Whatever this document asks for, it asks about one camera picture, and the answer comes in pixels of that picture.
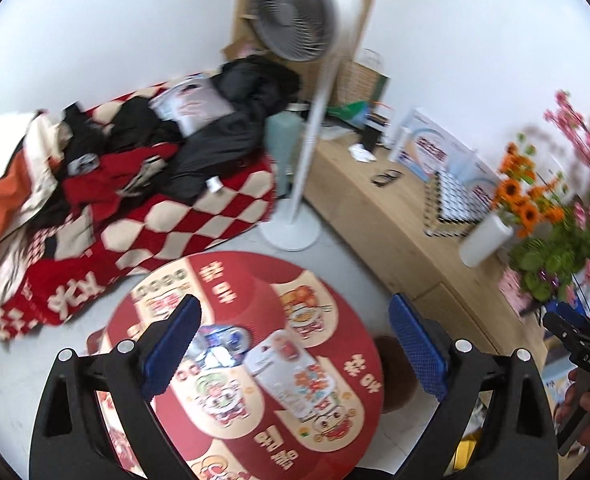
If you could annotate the yellow packet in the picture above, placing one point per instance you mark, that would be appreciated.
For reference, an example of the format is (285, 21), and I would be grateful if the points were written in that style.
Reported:
(465, 452)

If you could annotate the red garment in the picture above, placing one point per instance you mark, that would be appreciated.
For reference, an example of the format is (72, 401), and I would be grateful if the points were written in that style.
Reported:
(105, 180)

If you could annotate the green bag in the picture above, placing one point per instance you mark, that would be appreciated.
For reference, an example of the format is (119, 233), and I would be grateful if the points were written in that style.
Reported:
(347, 112)

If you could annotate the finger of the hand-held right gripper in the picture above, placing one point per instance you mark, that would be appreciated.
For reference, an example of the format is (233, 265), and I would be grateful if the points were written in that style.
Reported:
(570, 340)
(585, 321)

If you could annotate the red cream checkered blanket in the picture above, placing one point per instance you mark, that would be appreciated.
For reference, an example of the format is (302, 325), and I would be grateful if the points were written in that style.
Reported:
(190, 220)

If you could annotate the white orange tote bag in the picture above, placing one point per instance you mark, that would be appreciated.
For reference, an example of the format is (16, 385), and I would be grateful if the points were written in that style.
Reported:
(5, 195)

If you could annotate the crumpled white tissue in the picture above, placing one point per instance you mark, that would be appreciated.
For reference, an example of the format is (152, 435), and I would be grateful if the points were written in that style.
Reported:
(362, 152)

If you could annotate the woven paper bag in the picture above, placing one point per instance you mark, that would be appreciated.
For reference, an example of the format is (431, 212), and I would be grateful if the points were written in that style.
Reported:
(360, 80)

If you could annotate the black jacket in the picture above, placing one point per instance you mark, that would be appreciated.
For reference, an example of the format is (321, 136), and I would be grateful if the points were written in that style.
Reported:
(245, 95)

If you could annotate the red printed round table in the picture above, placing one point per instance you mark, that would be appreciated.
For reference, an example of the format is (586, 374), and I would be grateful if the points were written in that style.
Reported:
(255, 285)

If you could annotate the white vase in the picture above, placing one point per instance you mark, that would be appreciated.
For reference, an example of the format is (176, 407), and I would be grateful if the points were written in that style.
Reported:
(485, 242)

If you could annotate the orange artificial flowers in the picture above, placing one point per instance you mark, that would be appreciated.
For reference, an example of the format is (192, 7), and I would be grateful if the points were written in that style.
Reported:
(527, 212)

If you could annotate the blue wrapper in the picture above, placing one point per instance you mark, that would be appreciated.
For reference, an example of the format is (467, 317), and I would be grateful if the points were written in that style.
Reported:
(225, 342)

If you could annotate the blue white box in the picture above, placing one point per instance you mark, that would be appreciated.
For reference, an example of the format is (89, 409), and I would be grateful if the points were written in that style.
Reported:
(425, 145)
(485, 190)

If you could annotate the green leafy plant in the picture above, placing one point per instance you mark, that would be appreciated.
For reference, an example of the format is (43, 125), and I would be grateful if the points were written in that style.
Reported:
(550, 265)

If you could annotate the black box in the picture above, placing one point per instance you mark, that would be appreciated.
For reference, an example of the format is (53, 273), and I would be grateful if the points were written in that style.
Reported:
(372, 137)

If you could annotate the long wooden cabinet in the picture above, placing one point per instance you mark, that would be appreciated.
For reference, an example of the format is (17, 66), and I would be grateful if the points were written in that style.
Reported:
(390, 220)

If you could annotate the white standing fan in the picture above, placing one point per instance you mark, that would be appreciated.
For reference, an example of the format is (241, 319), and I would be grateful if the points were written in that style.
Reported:
(315, 125)

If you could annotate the black garment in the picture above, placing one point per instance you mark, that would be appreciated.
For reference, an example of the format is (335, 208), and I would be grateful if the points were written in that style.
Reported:
(135, 120)

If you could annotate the white printed plastic packet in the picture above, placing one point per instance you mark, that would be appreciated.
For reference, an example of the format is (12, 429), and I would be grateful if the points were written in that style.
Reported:
(285, 370)

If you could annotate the pale teal container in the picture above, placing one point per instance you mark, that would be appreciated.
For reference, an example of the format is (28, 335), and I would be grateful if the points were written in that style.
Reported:
(282, 150)

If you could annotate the checkered framed board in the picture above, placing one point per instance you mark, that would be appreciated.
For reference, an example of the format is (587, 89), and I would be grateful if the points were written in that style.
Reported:
(455, 205)

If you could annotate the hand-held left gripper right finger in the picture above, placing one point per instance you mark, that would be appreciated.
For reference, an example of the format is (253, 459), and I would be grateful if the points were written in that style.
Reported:
(417, 345)

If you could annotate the light blue box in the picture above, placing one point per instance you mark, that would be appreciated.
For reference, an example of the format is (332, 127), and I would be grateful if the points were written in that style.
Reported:
(557, 385)

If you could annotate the white printed plastic bag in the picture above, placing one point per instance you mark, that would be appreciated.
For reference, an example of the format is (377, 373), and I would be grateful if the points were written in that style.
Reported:
(190, 105)

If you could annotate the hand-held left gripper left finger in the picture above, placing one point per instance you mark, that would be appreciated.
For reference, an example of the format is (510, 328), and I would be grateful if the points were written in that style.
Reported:
(172, 347)

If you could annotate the black glasses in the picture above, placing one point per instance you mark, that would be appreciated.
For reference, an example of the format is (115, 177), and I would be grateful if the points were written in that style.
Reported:
(387, 177)

